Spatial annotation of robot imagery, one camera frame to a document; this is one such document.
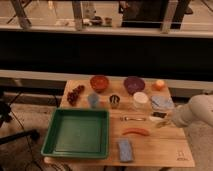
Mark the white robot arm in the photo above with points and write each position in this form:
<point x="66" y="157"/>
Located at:
<point x="198" y="108"/>

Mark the orange-red bowl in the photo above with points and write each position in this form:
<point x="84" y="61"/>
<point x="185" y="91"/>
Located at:
<point x="99" y="83"/>

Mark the purple bowl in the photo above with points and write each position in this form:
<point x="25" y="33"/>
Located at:
<point x="134" y="84"/>

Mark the small metal cup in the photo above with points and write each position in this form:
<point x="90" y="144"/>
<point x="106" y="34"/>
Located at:
<point x="114" y="100"/>

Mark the blue plastic cup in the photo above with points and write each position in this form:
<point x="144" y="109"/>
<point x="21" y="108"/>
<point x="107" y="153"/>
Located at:
<point x="93" y="100"/>

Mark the white plastic cup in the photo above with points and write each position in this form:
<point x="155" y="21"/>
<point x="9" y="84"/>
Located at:
<point x="140" y="100"/>

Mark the red grape bunch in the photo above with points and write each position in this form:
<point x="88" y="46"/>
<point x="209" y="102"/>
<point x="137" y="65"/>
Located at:
<point x="72" y="96"/>

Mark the metal fork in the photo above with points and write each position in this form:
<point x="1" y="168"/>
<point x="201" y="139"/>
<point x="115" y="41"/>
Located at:
<point x="124" y="118"/>

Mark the orange carrot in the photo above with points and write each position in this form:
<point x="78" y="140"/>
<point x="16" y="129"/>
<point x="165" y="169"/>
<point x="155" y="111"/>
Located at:
<point x="139" y="131"/>

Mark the orange fruit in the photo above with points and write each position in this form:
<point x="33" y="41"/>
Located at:
<point x="159" y="84"/>

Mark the light blue cloth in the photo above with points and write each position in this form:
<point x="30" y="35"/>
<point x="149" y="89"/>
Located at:
<point x="161" y="103"/>

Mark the green plastic tray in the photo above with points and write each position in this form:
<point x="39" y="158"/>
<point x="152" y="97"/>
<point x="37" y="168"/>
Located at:
<point x="77" y="133"/>

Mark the black rectangular block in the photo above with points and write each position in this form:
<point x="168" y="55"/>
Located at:
<point x="159" y="114"/>

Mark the blue sponge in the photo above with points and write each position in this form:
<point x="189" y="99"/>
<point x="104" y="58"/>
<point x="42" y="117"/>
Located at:
<point x="125" y="150"/>

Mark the black tripod stand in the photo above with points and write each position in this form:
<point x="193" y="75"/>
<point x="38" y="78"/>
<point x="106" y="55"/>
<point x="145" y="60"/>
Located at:
<point x="11" y="127"/>

